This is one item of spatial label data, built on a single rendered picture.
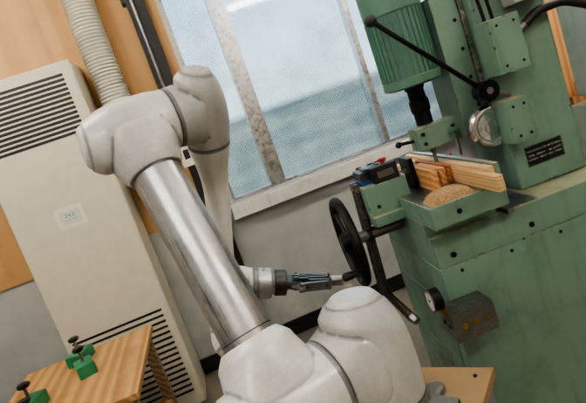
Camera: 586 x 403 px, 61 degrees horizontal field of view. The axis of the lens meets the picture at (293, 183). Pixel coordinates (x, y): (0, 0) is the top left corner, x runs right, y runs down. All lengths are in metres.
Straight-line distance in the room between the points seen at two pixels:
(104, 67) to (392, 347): 2.07
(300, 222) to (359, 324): 2.00
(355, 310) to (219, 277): 0.25
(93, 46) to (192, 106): 1.64
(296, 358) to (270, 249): 2.02
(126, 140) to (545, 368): 1.29
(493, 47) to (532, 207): 0.45
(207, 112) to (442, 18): 0.78
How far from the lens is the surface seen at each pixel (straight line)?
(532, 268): 1.55
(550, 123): 1.65
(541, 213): 1.53
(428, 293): 1.37
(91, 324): 2.66
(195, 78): 1.07
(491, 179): 1.31
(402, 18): 1.50
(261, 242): 2.86
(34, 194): 2.58
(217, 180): 1.19
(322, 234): 2.93
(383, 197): 1.50
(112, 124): 1.02
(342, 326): 0.92
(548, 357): 1.67
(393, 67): 1.50
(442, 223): 1.32
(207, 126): 1.09
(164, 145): 1.00
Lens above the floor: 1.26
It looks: 8 degrees down
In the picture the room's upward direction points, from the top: 19 degrees counter-clockwise
